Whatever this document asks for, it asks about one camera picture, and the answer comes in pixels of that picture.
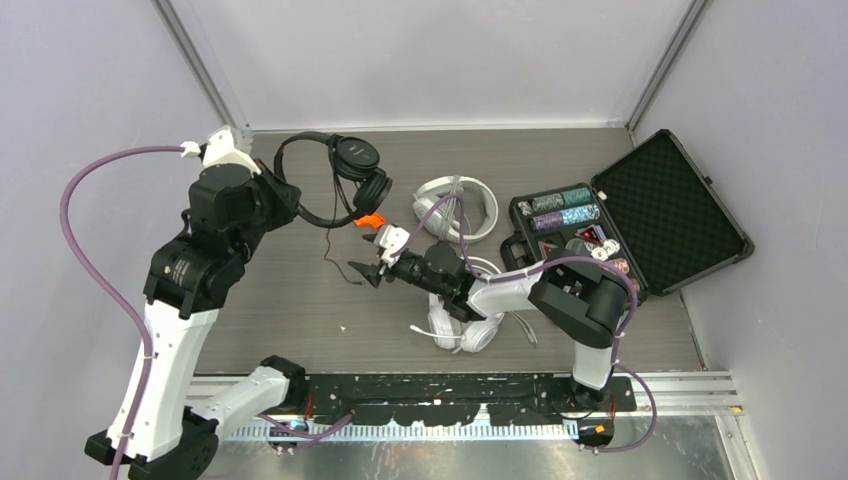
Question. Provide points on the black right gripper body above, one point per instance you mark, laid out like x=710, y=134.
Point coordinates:
x=411, y=269

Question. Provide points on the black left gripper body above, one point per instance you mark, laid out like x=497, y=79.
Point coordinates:
x=277, y=209

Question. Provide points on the purple poker chip row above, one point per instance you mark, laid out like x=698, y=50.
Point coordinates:
x=547, y=221

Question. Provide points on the red black triangular button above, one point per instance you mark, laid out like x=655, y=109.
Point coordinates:
x=593, y=234

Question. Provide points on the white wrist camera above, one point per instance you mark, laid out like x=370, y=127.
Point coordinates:
x=391, y=241
x=220, y=149

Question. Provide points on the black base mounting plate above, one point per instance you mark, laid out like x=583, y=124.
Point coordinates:
x=516, y=399

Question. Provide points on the black poker chip case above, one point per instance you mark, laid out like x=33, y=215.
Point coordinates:
x=672, y=226

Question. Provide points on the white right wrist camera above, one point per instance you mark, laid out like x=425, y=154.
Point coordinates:
x=391, y=241

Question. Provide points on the orange curved plastic piece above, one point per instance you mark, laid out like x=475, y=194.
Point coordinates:
x=373, y=221

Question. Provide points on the small white headphones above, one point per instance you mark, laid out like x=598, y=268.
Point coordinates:
x=450, y=334

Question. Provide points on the blue poker chip row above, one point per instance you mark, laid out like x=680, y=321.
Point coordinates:
x=580, y=214

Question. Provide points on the black on-ear headphones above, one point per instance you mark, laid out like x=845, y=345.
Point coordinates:
x=352, y=159

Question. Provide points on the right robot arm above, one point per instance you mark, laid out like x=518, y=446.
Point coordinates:
x=590, y=300

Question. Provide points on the white ten poker chip stack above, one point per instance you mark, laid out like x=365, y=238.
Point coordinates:
x=606, y=250

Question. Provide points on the clear round dealer button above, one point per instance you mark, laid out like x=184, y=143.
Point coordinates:
x=579, y=247

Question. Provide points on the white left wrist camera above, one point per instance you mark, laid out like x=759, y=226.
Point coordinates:
x=220, y=149

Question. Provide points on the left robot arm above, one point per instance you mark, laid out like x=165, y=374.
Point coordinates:
x=156, y=434

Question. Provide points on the large white grey headphones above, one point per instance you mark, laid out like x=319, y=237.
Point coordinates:
x=442, y=205

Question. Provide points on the triangular all-in button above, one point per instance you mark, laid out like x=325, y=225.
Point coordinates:
x=547, y=248

